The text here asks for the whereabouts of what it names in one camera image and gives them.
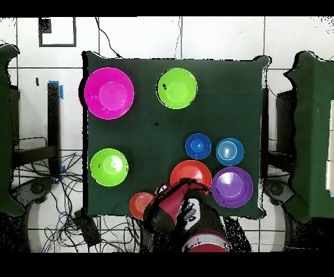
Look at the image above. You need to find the small translucent orange bowl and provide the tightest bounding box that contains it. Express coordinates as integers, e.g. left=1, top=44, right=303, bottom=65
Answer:
left=129, top=191, right=156, bottom=221

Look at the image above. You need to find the large orange bowl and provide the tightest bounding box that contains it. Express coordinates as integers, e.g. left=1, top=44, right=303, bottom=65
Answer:
left=170, top=159, right=213, bottom=195

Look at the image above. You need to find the small dark blue bowl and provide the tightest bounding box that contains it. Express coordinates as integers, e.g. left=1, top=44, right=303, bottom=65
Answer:
left=185, top=133, right=213, bottom=161

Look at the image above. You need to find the large green bowl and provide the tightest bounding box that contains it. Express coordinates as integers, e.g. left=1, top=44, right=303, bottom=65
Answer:
left=157, top=67, right=198, bottom=110
left=89, top=148, right=129, bottom=187

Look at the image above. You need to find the purple bowl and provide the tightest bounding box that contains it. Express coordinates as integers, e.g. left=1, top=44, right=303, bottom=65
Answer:
left=211, top=166, right=254, bottom=209

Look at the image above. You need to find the dark green table cloth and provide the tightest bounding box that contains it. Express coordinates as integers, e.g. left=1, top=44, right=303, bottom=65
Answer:
left=82, top=50, right=269, bottom=219

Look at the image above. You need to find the light blue translucent bowl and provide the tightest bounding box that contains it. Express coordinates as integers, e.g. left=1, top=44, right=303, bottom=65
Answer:
left=215, top=137, right=245, bottom=167

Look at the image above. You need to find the black floor box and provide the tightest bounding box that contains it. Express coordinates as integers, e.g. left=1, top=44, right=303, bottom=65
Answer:
left=72, top=208, right=102, bottom=248

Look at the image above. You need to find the large pink bowl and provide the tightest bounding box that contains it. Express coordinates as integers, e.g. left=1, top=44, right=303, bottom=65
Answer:
left=83, top=67, right=135, bottom=120

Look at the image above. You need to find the black office chair base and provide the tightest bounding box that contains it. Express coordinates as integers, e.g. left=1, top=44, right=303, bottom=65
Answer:
left=263, top=178, right=296, bottom=207
left=11, top=177, right=55, bottom=210

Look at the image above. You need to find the blue tape strip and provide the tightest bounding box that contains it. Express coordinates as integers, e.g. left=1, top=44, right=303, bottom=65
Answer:
left=48, top=80, right=64, bottom=100

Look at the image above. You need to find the green cloth side table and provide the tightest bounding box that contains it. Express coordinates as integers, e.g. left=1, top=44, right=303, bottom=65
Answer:
left=0, top=44, right=25, bottom=216
left=284, top=50, right=334, bottom=223

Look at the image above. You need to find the tangle of floor cables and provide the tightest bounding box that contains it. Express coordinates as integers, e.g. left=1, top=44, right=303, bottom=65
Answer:
left=12, top=135, right=147, bottom=253

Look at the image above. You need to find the black floor cable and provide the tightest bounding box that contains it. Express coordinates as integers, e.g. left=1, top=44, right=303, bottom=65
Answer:
left=94, top=17, right=123, bottom=59

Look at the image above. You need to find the black floor frame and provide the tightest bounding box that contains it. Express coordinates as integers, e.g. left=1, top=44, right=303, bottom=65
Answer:
left=38, top=17, right=77, bottom=48

